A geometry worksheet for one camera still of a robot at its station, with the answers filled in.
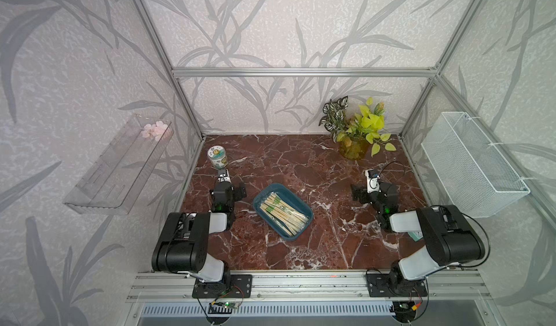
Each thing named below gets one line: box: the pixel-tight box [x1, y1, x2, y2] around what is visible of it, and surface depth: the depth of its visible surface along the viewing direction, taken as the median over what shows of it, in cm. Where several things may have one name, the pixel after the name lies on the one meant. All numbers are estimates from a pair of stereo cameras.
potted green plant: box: [318, 95, 397, 161], surface depth 98 cm
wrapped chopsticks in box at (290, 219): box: [259, 191, 310, 237], surface depth 92 cm
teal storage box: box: [252, 182, 314, 242], surface depth 93 cm
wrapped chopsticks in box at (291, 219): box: [259, 191, 310, 236], surface depth 92 cm
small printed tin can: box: [207, 144, 229, 170], surface depth 105 cm
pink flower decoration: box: [140, 120, 173, 142], surface depth 78 cm
